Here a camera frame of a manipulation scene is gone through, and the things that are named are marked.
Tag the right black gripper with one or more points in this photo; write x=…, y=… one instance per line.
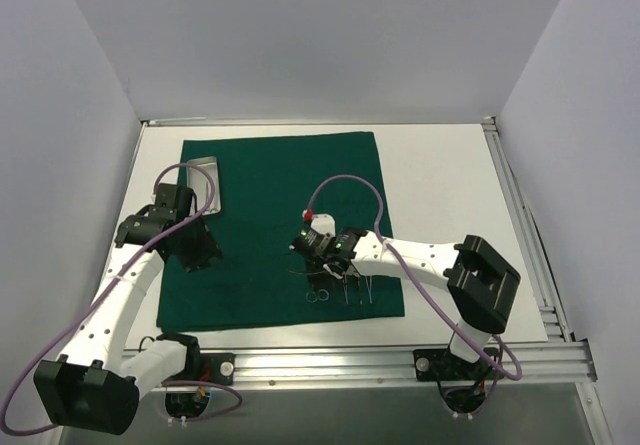
x=304, y=246

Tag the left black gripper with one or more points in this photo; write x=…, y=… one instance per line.
x=198, y=253

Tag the silver tweezers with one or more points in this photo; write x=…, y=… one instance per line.
x=358, y=288
x=345, y=285

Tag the silver forceps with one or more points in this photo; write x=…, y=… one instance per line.
x=369, y=286

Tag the metal instrument tray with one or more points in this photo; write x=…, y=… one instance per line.
x=204, y=181

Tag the green surgical cloth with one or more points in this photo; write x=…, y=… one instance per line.
x=265, y=184

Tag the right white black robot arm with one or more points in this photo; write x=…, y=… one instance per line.
x=482, y=284

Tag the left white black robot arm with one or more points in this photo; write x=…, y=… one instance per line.
x=90, y=385

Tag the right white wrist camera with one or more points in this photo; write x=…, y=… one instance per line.
x=320, y=222

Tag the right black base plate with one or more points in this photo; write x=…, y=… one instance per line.
x=433, y=365

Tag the back aluminium rail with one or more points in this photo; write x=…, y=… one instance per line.
x=204, y=121

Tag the aluminium rail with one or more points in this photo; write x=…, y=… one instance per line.
x=316, y=368
x=534, y=255
x=204, y=121

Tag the front aluminium rail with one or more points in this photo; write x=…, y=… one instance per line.
x=316, y=368

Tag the right aluminium rail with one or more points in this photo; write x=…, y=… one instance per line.
x=534, y=255

